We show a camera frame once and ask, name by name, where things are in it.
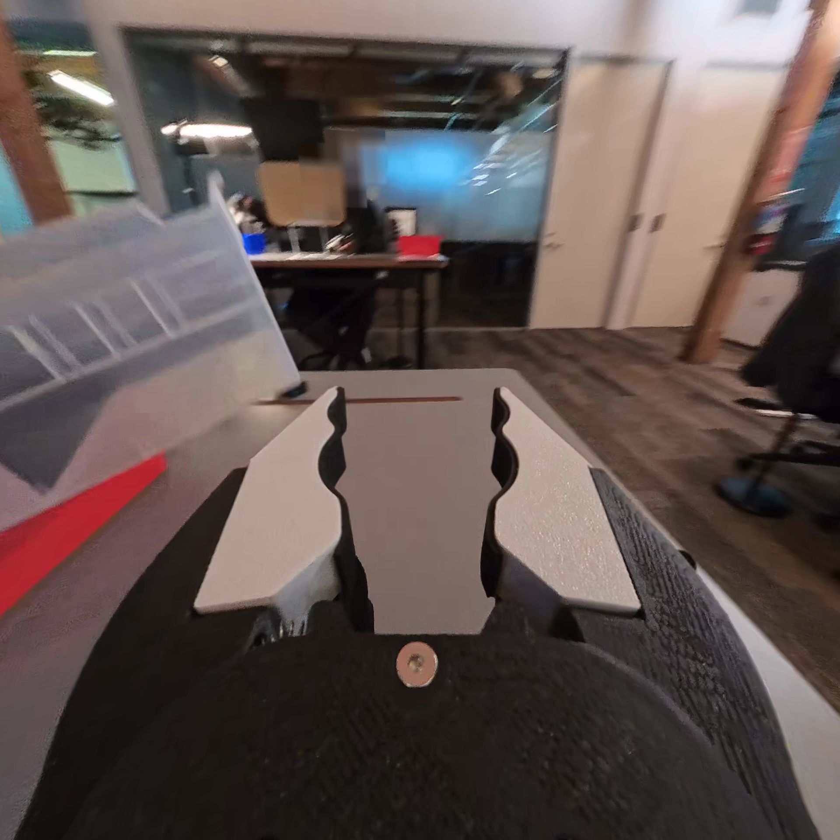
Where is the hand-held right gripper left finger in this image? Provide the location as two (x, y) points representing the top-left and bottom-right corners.
(193, 386), (375, 635)

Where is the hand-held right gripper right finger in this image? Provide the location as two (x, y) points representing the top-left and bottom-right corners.
(481, 386), (643, 636)

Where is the red plastic bin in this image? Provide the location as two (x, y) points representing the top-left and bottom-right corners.
(0, 451), (169, 619)

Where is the clear plastic bin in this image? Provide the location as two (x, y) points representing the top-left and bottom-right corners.
(0, 172), (304, 494)

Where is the long wooden desk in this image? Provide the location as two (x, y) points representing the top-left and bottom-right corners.
(248, 251), (452, 370)

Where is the black office chair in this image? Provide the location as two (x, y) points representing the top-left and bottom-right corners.
(717, 244), (840, 521)

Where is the white recycling cabinet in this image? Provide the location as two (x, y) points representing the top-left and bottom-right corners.
(724, 258), (816, 349)

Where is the cream door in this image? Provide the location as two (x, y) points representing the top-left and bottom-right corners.
(529, 58), (673, 330)
(607, 61), (793, 330)

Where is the studio light on stand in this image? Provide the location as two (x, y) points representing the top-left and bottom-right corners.
(159, 117), (256, 217)

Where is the wooden post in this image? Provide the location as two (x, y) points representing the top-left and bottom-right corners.
(681, 0), (833, 366)
(0, 18), (74, 225)

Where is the black wall screen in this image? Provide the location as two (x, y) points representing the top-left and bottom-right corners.
(241, 97), (327, 163)

